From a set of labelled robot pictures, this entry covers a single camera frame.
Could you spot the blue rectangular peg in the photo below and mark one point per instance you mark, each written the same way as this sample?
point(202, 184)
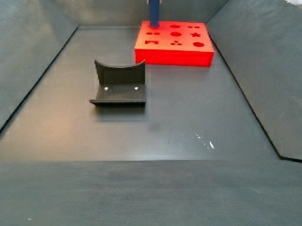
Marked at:
point(154, 12)

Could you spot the black curved holder stand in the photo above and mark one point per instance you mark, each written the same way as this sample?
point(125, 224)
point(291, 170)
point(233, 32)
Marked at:
point(122, 84)

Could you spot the red shape-sorting block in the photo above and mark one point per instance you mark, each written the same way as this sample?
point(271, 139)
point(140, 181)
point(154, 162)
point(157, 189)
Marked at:
point(177, 43)

